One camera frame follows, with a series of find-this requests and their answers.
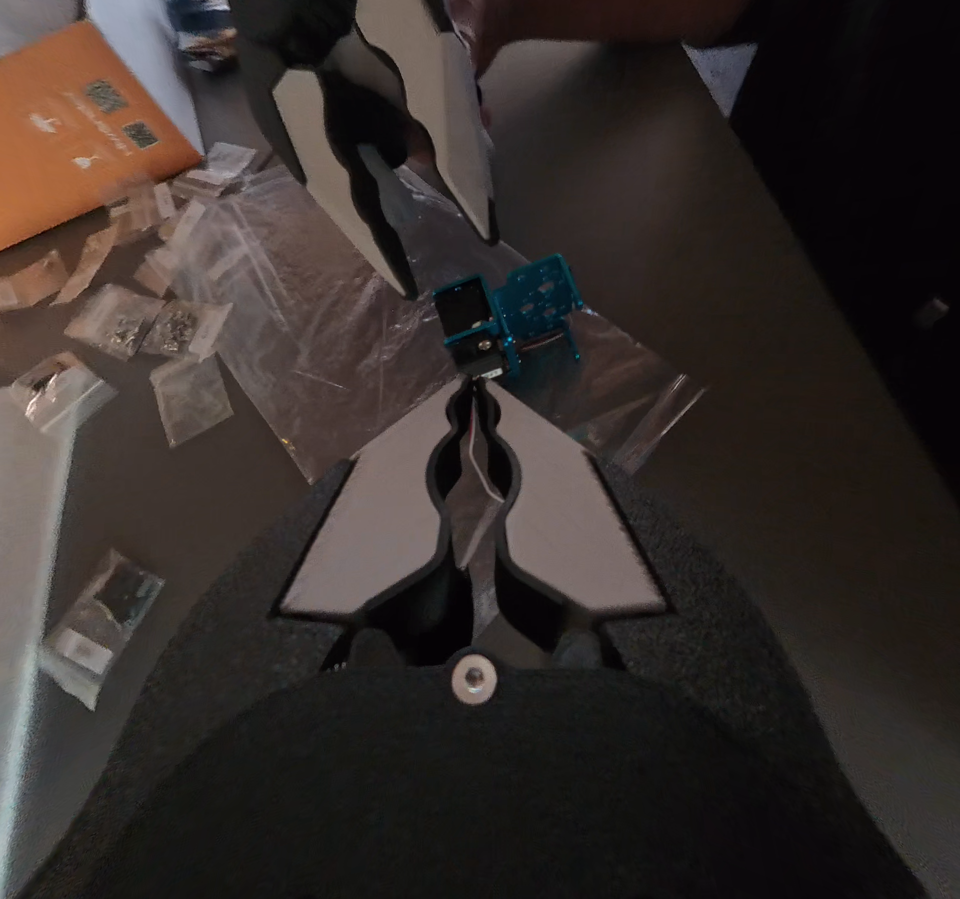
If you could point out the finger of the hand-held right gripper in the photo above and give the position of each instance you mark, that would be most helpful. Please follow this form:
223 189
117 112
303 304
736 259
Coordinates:
315 141
442 111

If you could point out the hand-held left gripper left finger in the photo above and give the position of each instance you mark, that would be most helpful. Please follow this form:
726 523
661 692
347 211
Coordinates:
375 539

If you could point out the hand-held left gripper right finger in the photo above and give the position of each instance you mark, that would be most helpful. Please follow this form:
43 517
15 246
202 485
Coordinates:
570 539

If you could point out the black servo with blue bracket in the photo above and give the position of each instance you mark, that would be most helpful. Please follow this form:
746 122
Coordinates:
540 299

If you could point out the silver foil bag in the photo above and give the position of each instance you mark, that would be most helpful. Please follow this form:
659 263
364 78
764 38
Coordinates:
202 14

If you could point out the large clear plastic bag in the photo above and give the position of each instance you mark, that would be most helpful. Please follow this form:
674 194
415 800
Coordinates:
300 299

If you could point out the orange cardboard box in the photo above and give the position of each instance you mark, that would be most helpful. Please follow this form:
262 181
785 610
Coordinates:
60 149

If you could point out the pile of small screw bags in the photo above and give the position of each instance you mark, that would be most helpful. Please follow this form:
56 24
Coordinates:
120 329

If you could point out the small bag with blue parts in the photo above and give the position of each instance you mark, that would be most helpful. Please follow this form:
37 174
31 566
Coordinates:
105 614

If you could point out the small bag with black parts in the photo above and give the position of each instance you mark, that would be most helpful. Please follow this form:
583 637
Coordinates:
60 389

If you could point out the white foam sheet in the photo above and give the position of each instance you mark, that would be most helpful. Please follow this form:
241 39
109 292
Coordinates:
22 539

